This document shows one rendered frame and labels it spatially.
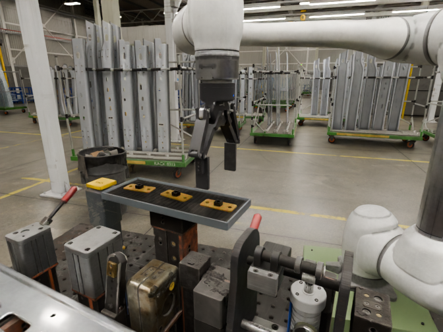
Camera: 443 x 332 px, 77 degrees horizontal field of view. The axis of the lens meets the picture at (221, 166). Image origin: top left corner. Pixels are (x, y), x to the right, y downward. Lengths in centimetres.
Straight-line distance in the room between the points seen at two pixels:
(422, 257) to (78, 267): 82
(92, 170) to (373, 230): 262
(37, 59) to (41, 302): 344
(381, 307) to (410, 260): 40
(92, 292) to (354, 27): 83
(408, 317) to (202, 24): 97
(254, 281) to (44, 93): 370
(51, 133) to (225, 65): 357
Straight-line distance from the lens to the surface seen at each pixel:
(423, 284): 93
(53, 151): 406
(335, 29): 77
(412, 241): 91
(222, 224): 60
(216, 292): 56
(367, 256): 101
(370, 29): 80
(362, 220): 101
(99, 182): 89
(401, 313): 110
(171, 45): 681
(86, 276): 70
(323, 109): 989
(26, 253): 91
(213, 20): 57
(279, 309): 109
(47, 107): 399
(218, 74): 57
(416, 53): 88
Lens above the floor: 145
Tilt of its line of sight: 17 degrees down
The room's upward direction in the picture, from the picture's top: straight up
